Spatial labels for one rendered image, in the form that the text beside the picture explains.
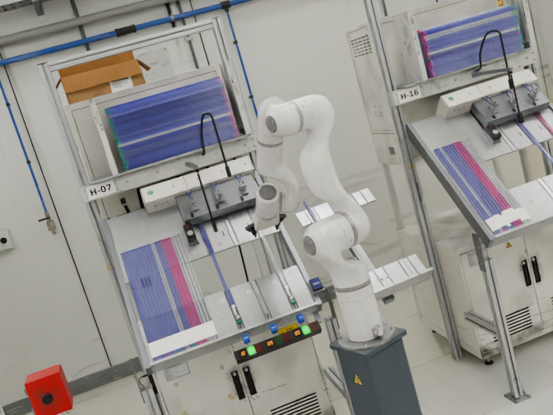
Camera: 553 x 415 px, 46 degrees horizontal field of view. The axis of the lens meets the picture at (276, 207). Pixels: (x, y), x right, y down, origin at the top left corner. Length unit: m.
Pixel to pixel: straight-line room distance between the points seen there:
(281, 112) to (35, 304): 2.82
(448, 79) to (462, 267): 0.88
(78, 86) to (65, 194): 1.33
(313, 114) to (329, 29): 2.60
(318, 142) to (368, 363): 0.71
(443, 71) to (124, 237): 1.62
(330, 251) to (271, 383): 1.07
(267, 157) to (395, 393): 0.88
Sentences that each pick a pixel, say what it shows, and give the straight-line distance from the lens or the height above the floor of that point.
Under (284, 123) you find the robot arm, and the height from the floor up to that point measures 1.45.
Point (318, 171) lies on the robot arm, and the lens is 2.01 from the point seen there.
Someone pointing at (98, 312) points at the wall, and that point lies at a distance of 4.45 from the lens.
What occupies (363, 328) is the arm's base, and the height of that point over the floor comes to 0.75.
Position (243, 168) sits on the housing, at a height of 1.26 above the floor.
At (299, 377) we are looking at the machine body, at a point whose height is 0.32.
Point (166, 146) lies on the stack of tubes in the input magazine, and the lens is 2.80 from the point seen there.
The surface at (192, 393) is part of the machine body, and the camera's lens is 2.88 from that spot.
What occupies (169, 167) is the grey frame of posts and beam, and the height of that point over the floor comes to 1.35.
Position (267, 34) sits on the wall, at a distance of 4.46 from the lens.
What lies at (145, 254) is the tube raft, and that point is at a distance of 2.71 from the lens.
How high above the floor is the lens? 1.57
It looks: 11 degrees down
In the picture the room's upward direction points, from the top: 16 degrees counter-clockwise
